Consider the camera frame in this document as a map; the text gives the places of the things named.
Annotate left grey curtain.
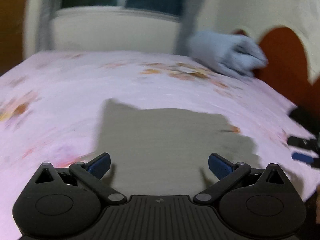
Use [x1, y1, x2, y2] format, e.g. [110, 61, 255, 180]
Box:
[37, 0, 61, 51]

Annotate right grey curtain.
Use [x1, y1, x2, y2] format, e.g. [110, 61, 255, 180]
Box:
[175, 0, 205, 56]

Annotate pink floral bed sheet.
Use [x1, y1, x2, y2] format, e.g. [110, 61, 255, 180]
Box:
[1, 51, 319, 239]

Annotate light blue rolled duvet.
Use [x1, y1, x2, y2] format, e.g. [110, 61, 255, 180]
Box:
[187, 31, 268, 79]

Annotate grey knit pants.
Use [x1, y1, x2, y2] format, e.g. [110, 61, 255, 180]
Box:
[95, 100, 260, 196]

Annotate brown wooden door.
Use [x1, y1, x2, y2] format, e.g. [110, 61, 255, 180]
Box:
[1, 0, 26, 75]

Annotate red wooden headboard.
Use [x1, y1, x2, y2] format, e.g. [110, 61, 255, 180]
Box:
[233, 26, 320, 113]

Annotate grey curtain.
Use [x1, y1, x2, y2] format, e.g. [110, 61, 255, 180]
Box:
[37, 0, 61, 51]
[175, 0, 205, 56]

